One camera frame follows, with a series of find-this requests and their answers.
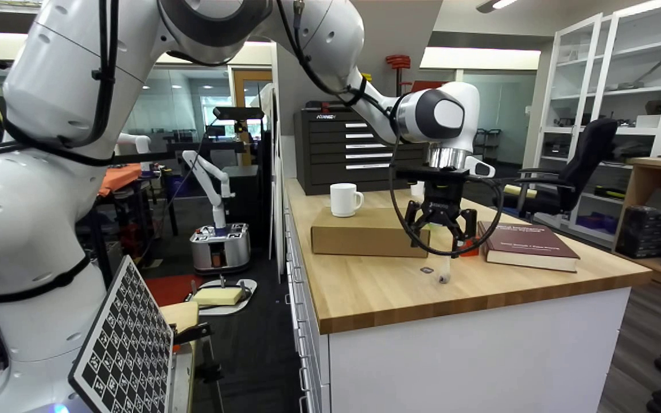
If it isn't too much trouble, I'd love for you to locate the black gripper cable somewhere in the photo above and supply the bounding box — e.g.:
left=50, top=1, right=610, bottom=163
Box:
left=385, top=163, right=510, bottom=258

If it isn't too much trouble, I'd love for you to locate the black office chair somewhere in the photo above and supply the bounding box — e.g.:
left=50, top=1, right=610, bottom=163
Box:
left=503, top=116, right=617, bottom=217

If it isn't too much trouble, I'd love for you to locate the dark red hardcover book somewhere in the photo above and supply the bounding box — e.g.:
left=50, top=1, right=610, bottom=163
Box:
left=482, top=222, right=581, bottom=272

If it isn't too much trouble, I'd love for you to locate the white shelving unit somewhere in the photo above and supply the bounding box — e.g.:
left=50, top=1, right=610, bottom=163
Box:
left=534, top=0, right=661, bottom=166

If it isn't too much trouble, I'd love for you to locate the white tea bag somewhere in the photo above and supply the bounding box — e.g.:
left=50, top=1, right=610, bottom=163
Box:
left=437, top=256, right=453, bottom=283

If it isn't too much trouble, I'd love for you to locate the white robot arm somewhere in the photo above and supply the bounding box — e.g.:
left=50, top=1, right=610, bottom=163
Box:
left=0, top=0, right=479, bottom=413

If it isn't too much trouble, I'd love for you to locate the brown cardboard box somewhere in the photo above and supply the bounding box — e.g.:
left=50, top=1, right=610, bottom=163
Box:
left=310, top=207, right=424, bottom=256

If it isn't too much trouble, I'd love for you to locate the yellow sponge on tray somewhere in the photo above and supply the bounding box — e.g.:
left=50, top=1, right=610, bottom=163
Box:
left=192, top=287, right=246, bottom=308

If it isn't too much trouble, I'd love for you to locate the small white background robot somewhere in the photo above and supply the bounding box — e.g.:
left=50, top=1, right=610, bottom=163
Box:
left=181, top=148, right=249, bottom=272

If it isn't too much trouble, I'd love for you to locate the checkered calibration board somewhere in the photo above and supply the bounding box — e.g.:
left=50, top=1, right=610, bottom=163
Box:
left=68, top=256, right=171, bottom=413

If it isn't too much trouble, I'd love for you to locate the black tool drawer chest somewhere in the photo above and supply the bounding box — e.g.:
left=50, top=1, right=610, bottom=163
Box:
left=297, top=102, right=427, bottom=194

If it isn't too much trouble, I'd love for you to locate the white mug cup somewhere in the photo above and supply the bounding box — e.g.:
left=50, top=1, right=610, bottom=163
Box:
left=330, top=183, right=364, bottom=217

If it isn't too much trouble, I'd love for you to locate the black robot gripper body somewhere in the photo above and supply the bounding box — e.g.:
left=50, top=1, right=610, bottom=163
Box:
left=408, top=166, right=467, bottom=226

